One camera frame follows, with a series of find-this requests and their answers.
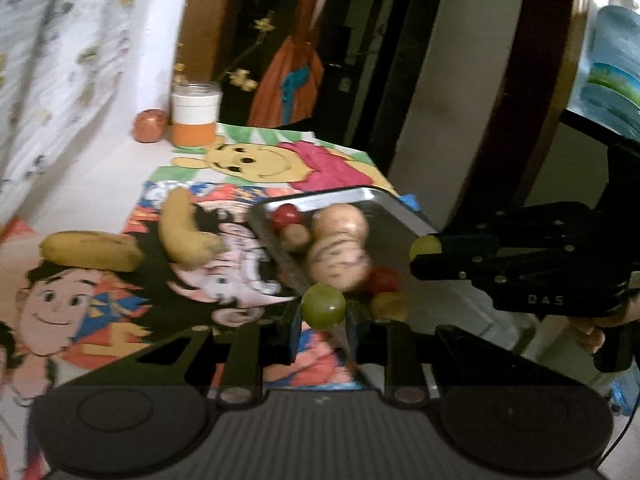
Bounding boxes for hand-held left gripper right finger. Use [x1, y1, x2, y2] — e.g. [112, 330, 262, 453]
[347, 302, 586, 406]

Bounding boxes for red apple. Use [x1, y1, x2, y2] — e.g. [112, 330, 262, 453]
[132, 108, 169, 144]

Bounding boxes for brown longan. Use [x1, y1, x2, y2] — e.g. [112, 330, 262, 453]
[280, 223, 311, 251]
[371, 292, 407, 321]

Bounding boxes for spiky hair cartoon drawing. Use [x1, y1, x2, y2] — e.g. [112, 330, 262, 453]
[122, 180, 366, 391]

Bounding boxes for person's right hand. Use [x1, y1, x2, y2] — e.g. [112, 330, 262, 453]
[572, 317, 608, 357]

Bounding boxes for metal tray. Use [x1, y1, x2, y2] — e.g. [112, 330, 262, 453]
[248, 186, 536, 361]

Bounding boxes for yellow banana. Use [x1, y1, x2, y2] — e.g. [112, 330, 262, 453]
[159, 187, 226, 266]
[40, 231, 146, 273]

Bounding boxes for dried flower twigs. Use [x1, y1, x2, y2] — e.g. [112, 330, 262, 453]
[172, 10, 278, 93]

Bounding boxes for water bottle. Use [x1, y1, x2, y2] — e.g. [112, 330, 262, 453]
[575, 0, 640, 138]

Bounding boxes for yellow bear drawing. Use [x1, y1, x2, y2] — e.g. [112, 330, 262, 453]
[145, 122, 398, 198]

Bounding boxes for printed blanket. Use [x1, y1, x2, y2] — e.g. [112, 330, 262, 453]
[0, 0, 166, 221]

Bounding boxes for red cherry tomato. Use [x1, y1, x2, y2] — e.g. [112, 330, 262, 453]
[272, 203, 302, 228]
[367, 266, 401, 295]

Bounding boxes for white and orange jar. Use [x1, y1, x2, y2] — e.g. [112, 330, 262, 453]
[171, 81, 222, 148]

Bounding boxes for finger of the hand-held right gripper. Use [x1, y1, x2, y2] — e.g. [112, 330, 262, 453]
[440, 232, 501, 257]
[410, 254, 501, 283]

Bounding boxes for painted woman poster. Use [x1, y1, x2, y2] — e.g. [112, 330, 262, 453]
[247, 0, 331, 128]

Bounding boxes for dark wooden door frame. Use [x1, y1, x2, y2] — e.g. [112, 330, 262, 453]
[435, 0, 591, 233]

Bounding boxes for brown wooden door frame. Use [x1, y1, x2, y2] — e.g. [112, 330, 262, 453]
[177, 0, 251, 86]

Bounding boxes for cartoon kids drawing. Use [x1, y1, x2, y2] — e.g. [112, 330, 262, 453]
[0, 215, 156, 480]

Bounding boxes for green grape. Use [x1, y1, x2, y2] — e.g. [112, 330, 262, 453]
[301, 284, 347, 331]
[409, 234, 443, 261]

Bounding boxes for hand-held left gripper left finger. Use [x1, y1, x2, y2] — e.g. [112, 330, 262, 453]
[62, 302, 303, 406]

